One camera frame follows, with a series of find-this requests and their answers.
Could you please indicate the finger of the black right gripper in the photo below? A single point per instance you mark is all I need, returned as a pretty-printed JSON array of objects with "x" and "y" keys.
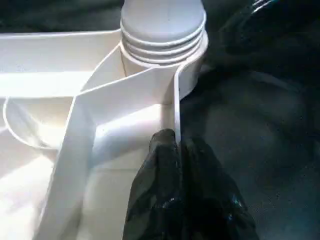
[{"x": 245, "y": 30}]

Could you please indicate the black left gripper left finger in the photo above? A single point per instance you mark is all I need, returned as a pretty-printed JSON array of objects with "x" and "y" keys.
[{"x": 155, "y": 195}]

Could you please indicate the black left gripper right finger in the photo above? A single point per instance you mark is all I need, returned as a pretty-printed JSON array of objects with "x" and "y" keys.
[{"x": 212, "y": 200}]

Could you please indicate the white plastic table leg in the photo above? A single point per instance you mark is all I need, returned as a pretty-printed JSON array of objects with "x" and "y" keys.
[{"x": 162, "y": 25}]

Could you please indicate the white plastic table top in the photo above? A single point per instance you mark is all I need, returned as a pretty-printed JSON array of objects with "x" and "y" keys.
[{"x": 50, "y": 55}]

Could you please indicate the black shiny table mat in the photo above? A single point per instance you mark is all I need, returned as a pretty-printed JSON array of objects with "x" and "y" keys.
[{"x": 262, "y": 137}]

